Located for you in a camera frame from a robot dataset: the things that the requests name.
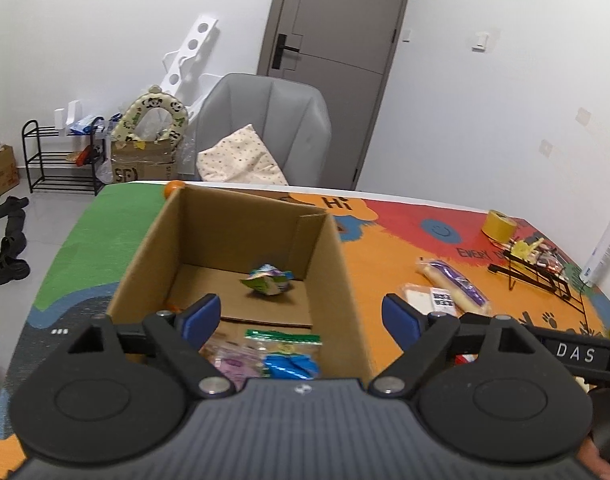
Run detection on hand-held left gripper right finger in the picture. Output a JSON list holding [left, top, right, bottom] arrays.
[[369, 294, 576, 401]]

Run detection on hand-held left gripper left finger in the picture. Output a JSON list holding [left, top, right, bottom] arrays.
[[40, 294, 236, 401]]

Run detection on black white snack packet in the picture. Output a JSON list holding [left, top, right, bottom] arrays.
[[399, 284, 458, 318]]

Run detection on pink purple snack packet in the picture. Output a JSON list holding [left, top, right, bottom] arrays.
[[202, 337, 266, 391]]

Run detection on purple bread packet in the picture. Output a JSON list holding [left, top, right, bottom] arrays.
[[417, 258, 492, 316]]

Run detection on blue green snack packet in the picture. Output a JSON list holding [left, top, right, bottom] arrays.
[[240, 264, 294, 301]]

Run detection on person's right hand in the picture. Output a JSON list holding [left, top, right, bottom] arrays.
[[578, 437, 610, 480]]

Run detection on small wrapped candies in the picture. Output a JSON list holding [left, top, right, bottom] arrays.
[[535, 247, 568, 276]]

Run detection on white spray bottle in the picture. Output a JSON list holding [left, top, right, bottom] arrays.
[[580, 214, 610, 288]]

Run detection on yellow tape roll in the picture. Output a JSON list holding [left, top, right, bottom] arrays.
[[481, 209, 517, 242]]

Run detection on taped brown cardboard box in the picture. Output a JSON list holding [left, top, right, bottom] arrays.
[[110, 137, 183, 186]]

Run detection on dotted cream cushion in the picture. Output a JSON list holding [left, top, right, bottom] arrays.
[[196, 124, 289, 186]]

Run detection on white plastic bag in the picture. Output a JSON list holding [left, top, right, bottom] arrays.
[[95, 145, 113, 185]]

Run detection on black chunky shoe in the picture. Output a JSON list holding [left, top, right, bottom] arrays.
[[0, 235, 32, 286], [5, 210, 28, 243]]

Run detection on grey chair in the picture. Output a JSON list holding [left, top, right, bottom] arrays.
[[187, 73, 332, 187]]

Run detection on black shoe rack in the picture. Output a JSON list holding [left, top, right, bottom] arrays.
[[21, 119, 108, 196]]

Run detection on grey door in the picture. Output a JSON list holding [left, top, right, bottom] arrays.
[[257, 0, 417, 192]]

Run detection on black sandal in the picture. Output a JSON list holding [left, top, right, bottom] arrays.
[[0, 196, 30, 219]]

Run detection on blue plastic bag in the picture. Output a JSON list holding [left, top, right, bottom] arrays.
[[70, 115, 106, 135]]

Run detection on white plastic holder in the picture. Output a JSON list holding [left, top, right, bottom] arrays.
[[55, 101, 83, 136]]

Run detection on small printed brown box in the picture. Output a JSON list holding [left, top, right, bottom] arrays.
[[0, 144, 20, 196]]

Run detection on white perforated board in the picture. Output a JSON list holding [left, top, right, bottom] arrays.
[[160, 14, 220, 106]]

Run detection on black wire rack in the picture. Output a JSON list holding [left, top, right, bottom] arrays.
[[488, 255, 593, 331]]

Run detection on panda print seat ring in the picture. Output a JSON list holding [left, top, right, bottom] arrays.
[[110, 85, 188, 147]]

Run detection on black door handle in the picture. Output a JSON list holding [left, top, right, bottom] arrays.
[[270, 33, 302, 71]]

